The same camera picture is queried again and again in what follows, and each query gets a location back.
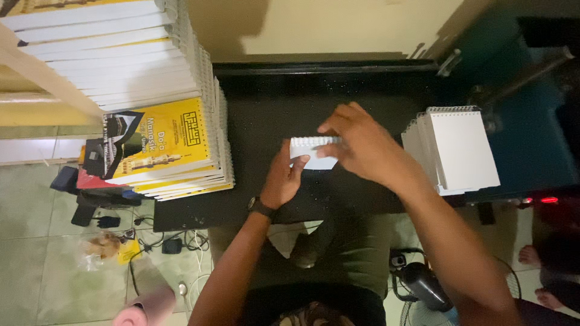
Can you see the person's left hand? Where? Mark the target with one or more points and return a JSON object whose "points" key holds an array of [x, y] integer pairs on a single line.
{"points": [[280, 183]]}

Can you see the person's right hand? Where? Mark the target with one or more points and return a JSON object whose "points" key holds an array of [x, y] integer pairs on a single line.
{"points": [[371, 149]]}

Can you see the small white spiral notepad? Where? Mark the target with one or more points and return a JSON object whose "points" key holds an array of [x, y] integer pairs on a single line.
{"points": [[312, 147]]}

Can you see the black wristwatch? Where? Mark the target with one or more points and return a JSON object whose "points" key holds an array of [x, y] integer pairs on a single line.
{"points": [[260, 207]]}

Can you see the stack of white spiral notepads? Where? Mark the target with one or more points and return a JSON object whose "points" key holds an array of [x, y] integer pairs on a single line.
{"points": [[457, 151]]}

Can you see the person's green trousers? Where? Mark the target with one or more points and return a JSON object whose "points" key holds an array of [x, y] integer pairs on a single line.
{"points": [[344, 253]]}

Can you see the black power adapter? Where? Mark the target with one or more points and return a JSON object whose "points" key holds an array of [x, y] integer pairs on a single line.
{"points": [[172, 246]]}

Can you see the stack of yellow spiral booklets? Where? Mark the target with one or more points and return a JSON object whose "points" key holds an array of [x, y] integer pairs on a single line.
{"points": [[158, 136]]}

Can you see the black electric fan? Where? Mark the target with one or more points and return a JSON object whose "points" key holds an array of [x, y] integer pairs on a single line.
{"points": [[426, 285]]}

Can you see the yellow packet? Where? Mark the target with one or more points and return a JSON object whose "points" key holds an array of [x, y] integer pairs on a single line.
{"points": [[129, 252]]}

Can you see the teal binding machine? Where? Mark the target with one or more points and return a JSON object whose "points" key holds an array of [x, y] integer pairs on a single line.
{"points": [[534, 113]]}

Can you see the black plug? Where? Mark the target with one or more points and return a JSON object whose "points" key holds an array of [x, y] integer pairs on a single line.
{"points": [[108, 222]]}

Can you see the pink roll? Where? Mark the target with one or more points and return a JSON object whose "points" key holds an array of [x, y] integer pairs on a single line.
{"points": [[145, 308]]}

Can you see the red book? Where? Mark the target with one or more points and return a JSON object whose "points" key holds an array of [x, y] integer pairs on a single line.
{"points": [[93, 181]]}

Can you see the clear plastic snack bag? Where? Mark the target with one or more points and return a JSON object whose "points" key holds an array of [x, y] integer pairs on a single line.
{"points": [[100, 248]]}

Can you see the black box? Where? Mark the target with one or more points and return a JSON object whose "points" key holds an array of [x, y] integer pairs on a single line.
{"points": [[83, 215]]}

